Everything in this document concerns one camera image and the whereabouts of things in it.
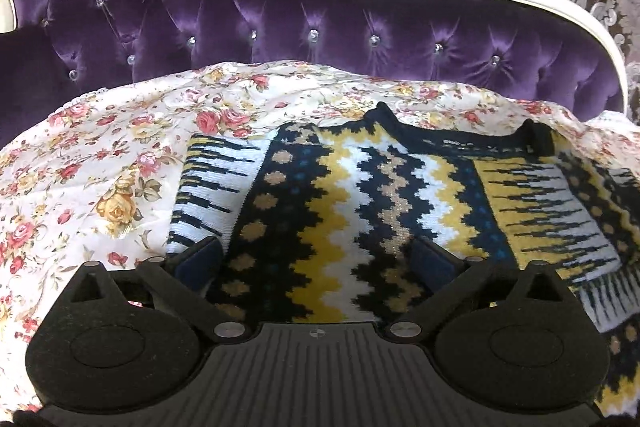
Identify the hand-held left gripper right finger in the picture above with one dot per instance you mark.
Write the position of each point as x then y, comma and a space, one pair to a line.
431, 258

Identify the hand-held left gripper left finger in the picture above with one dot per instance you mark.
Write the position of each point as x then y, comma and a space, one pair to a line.
199, 258

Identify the yellow navy patterned knit sweater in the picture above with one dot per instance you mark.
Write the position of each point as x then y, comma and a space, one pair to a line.
350, 217

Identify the floral satin bedspread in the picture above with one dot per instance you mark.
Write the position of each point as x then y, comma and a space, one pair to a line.
100, 167

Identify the purple tufted sofa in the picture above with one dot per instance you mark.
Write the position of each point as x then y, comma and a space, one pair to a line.
250, 2

